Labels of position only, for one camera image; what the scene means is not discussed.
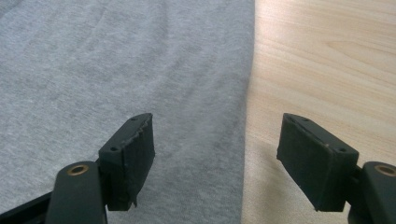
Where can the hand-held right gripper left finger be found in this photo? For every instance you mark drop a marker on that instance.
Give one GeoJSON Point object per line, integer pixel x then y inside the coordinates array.
{"type": "Point", "coordinates": [130, 161]}

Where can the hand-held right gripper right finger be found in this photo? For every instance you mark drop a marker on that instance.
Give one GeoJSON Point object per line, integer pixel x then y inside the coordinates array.
{"type": "Point", "coordinates": [314, 168]}

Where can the grey knit garment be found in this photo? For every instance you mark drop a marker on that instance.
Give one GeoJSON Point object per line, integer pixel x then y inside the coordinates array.
{"type": "Point", "coordinates": [124, 77]}

